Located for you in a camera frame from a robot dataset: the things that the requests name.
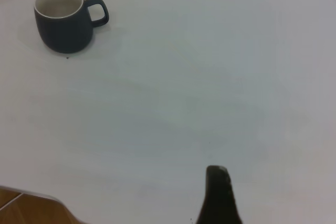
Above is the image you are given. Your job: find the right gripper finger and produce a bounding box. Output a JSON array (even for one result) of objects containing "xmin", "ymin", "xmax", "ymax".
[{"xmin": 196, "ymin": 165, "xmax": 244, "ymax": 224}]

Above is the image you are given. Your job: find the dark grey ceramic mug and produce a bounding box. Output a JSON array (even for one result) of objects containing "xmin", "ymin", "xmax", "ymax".
[{"xmin": 33, "ymin": 0, "xmax": 110, "ymax": 54}]

